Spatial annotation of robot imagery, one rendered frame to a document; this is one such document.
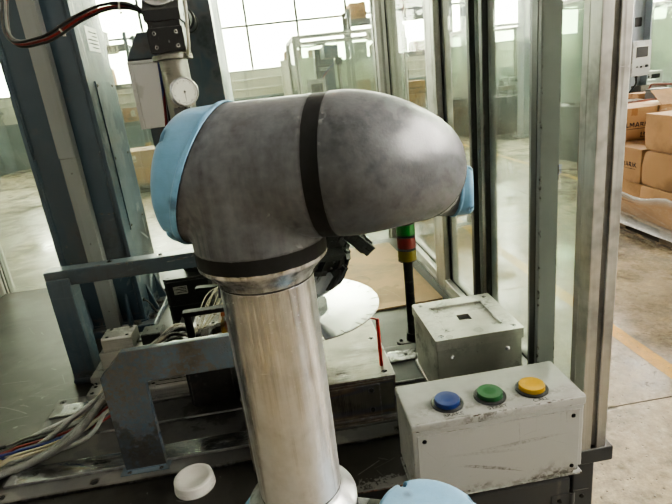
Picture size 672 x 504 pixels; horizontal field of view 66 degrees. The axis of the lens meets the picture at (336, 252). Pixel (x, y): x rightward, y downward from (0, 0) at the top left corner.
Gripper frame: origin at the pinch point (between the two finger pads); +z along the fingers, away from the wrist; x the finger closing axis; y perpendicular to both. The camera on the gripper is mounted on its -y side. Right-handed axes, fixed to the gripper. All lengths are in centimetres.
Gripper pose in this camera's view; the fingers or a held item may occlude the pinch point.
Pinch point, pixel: (316, 292)
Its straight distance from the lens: 108.2
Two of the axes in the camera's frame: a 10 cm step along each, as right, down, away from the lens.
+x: 5.2, 6.5, -5.6
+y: -7.8, 0.9, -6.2
